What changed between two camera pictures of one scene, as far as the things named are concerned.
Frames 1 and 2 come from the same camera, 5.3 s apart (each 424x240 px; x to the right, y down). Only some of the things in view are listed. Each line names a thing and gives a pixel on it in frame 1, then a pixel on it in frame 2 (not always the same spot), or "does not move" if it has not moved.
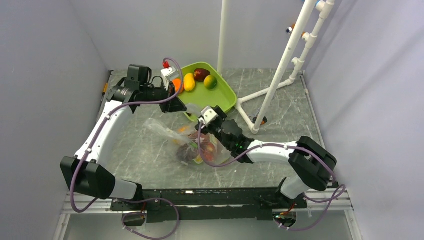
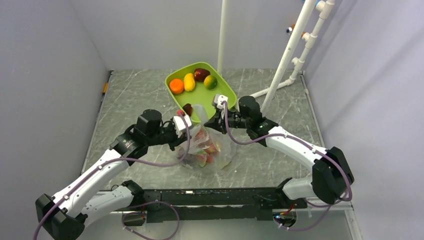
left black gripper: x=173 y=105 → x=176 y=140
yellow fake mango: x=189 y=82 does not move
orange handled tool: x=105 y=89 does not move
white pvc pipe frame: x=252 y=107 does not move
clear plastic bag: x=192 y=146 does not move
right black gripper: x=207 y=129 → x=218 y=122
